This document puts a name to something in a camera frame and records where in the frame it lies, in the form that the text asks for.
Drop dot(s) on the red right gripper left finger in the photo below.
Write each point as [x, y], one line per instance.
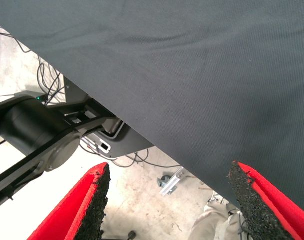
[67, 215]

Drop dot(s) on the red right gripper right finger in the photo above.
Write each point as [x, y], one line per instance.
[269, 212]

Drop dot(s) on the person's leg in beige trousers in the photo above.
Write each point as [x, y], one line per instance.
[214, 222]

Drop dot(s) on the aluminium profile foot with caster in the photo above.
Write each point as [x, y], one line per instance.
[170, 183]

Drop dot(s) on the dark grey table cloth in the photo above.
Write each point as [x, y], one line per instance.
[192, 75]

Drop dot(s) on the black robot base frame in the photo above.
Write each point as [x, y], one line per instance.
[34, 130]

